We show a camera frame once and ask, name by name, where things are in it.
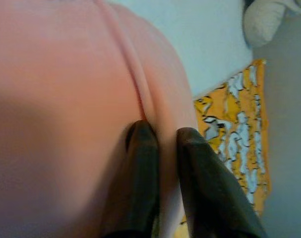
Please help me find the pink pillow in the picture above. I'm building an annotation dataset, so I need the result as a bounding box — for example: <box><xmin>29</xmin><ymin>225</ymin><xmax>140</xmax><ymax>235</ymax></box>
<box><xmin>0</xmin><ymin>0</ymin><xmax>198</xmax><ymax>238</ymax></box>

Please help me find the yellow cartoon print blanket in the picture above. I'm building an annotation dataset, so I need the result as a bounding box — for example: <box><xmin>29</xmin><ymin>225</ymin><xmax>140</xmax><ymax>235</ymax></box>
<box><xmin>181</xmin><ymin>59</ymin><xmax>272</xmax><ymax>224</ymax></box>

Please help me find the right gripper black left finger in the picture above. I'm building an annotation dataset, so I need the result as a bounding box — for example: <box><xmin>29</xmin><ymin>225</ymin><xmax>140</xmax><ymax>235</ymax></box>
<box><xmin>104</xmin><ymin>120</ymin><xmax>159</xmax><ymax>238</ymax></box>

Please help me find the white quilted mattress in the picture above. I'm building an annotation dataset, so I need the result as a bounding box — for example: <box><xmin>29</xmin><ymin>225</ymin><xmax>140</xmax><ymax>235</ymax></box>
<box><xmin>125</xmin><ymin>0</ymin><xmax>255</xmax><ymax>97</ymax></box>

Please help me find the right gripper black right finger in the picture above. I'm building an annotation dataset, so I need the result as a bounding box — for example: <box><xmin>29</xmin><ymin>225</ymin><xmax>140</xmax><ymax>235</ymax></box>
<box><xmin>177</xmin><ymin>127</ymin><xmax>269</xmax><ymax>238</ymax></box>

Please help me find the beige plush toy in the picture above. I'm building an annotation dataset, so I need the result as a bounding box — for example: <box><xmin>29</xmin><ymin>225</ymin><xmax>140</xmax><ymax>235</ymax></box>
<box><xmin>243</xmin><ymin>0</ymin><xmax>301</xmax><ymax>49</ymax></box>

